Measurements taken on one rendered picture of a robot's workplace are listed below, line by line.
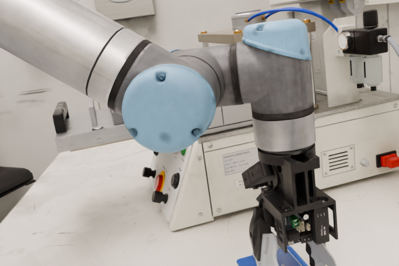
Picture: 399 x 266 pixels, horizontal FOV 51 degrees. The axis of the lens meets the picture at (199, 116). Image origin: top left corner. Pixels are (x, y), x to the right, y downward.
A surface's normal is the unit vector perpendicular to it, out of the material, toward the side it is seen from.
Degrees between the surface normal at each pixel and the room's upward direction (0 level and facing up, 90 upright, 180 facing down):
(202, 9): 90
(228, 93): 113
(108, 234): 0
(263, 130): 90
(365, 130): 90
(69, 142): 90
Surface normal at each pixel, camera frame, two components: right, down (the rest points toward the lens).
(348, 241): -0.14, -0.96
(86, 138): 0.26, 0.19
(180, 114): -0.17, 0.25
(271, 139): -0.50, 0.27
